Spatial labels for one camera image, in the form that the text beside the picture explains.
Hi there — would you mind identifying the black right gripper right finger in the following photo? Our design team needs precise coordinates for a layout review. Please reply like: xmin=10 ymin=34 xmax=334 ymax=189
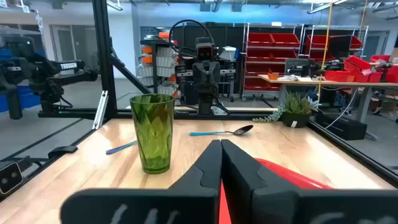
xmin=220 ymin=138 xmax=398 ymax=224

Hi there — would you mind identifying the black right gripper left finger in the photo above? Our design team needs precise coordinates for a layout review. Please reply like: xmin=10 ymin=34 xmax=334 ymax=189
xmin=60 ymin=139 xmax=223 ymax=224

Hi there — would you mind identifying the spoon with blue handle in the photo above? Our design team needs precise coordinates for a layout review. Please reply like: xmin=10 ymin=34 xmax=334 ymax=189
xmin=189 ymin=124 xmax=254 ymax=137

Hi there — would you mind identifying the transparent amber cup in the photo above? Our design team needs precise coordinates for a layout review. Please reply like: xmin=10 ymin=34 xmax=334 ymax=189
xmin=129 ymin=93 xmax=175 ymax=175

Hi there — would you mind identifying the red plastic tray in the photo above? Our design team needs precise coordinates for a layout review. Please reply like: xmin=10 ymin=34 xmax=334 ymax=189
xmin=219 ymin=157 xmax=335 ymax=224

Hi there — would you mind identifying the rack of white orange bins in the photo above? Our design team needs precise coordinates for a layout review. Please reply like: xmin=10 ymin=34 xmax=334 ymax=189
xmin=137 ymin=30 xmax=180 ymax=98

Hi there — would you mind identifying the potted succulent plant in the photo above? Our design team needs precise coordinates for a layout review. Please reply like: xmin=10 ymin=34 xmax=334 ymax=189
xmin=252 ymin=91 xmax=323 ymax=129

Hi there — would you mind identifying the wooden workbench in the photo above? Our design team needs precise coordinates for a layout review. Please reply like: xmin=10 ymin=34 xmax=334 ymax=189
xmin=257 ymin=73 xmax=398 ymax=124

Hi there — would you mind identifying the black computer case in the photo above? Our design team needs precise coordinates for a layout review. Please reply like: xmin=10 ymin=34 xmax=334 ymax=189
xmin=315 ymin=110 xmax=368 ymax=141

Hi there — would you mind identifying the silver aluminium bar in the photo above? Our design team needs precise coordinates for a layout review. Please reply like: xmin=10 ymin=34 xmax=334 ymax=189
xmin=91 ymin=90 xmax=109 ymax=130

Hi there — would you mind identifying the red storage bin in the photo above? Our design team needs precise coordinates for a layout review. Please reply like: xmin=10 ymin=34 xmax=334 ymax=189
xmin=369 ymin=54 xmax=391 ymax=63
xmin=343 ymin=55 xmax=371 ymax=73
xmin=324 ymin=70 xmax=357 ymax=83

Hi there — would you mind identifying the black monitor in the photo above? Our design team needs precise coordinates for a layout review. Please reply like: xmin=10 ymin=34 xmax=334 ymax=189
xmin=328 ymin=34 xmax=353 ymax=58

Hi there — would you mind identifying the wire shelf with red bins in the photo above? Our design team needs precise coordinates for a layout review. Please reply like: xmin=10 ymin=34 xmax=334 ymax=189
xmin=303 ymin=24 xmax=369 ymax=63
xmin=241 ymin=22 xmax=305 ymax=101

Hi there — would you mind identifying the black aluminium table frame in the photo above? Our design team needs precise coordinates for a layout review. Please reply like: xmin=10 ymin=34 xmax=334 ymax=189
xmin=0 ymin=0 xmax=398 ymax=200

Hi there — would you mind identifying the yellow hanging cable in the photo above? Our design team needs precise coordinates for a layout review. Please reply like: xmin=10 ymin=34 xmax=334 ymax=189
xmin=317 ymin=0 xmax=334 ymax=102

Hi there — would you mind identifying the white cable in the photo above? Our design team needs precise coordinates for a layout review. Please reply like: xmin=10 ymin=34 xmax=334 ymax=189
xmin=324 ymin=89 xmax=359 ymax=130

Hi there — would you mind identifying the black frame bracket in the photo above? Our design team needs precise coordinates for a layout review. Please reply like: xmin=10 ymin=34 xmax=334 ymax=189
xmin=47 ymin=145 xmax=78 ymax=160

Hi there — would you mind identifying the black table-level camera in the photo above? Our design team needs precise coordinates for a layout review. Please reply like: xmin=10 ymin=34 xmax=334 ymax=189
xmin=0 ymin=161 xmax=24 ymax=195

